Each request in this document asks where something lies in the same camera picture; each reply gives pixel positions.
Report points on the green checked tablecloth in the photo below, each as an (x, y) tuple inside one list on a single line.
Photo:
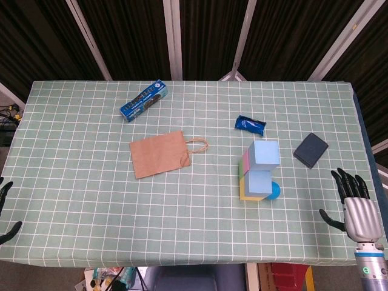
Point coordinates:
[(91, 197)]

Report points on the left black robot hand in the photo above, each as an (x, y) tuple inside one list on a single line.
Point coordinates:
[(6, 188)]

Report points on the yellow foam cube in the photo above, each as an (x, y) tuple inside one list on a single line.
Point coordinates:
[(242, 191)]

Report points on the dark pleated curtain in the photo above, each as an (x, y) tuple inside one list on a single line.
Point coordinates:
[(136, 36)]

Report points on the notched light blue foam cube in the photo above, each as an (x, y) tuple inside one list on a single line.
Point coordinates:
[(265, 153)]

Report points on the teal snack bag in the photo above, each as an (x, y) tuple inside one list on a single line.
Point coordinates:
[(101, 276)]

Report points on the white metal frame post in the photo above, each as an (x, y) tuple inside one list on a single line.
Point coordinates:
[(242, 39), (91, 42), (173, 39), (339, 45)]

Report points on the blue snack wrapper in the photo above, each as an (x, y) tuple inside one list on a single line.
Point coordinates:
[(250, 125)]

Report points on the white metal frame bar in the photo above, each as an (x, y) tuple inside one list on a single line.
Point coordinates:
[(12, 94)]

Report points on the green foam cube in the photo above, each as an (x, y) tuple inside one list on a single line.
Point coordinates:
[(241, 169)]

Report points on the brown paper bag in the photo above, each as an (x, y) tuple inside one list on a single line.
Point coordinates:
[(157, 154)]

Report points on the pink foam cube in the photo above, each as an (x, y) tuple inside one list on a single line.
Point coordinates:
[(246, 159)]

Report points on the dark blue seat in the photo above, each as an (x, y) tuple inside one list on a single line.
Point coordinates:
[(194, 279)]

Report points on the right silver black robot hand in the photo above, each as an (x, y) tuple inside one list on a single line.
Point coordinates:
[(362, 218)]

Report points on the red box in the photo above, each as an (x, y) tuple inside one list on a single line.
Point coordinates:
[(288, 276)]

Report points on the dark blue wallet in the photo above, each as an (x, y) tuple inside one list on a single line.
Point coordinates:
[(310, 150)]

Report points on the white table leg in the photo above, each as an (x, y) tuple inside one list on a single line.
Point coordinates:
[(251, 277)]

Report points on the blue cookie box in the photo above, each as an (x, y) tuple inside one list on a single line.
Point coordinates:
[(144, 101)]

